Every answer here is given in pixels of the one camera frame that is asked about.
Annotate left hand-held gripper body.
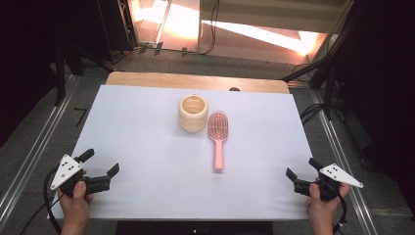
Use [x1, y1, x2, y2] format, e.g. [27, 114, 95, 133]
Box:
[50, 154, 112, 198]

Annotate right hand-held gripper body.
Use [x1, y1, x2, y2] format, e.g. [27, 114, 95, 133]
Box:
[293, 163, 364, 202]

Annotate pink hairbrush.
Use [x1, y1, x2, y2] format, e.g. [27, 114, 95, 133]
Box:
[207, 111, 229, 172]

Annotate person's left hand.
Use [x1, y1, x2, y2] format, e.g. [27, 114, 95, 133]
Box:
[58, 180, 94, 226]

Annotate person's right hand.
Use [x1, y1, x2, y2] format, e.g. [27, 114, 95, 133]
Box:
[306, 181, 350, 226]

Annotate white table mat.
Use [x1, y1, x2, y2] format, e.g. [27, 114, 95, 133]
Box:
[48, 84, 315, 220]

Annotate black metal stand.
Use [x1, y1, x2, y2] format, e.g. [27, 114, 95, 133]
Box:
[281, 0, 342, 121]
[53, 45, 86, 107]

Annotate cream ribbed cup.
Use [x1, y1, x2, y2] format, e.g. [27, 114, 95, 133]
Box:
[177, 94, 209, 133]

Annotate black equipment cabinet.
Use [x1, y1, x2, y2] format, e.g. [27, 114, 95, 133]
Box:
[97, 0, 139, 53]

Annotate metal floor rail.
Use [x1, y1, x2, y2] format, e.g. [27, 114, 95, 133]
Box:
[309, 89, 380, 235]
[0, 74, 82, 224]

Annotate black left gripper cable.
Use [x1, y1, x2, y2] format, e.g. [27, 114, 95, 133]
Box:
[19, 165, 64, 235]

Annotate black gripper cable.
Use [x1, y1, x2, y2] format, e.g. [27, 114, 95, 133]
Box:
[332, 191, 348, 235]
[19, 165, 64, 235]

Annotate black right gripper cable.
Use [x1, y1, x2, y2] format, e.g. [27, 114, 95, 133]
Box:
[332, 191, 348, 235]

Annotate black floor cables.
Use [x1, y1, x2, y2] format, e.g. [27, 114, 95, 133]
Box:
[299, 103, 327, 126]

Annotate black hanging cable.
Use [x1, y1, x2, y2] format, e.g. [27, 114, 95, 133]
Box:
[199, 0, 216, 56]
[213, 0, 220, 37]

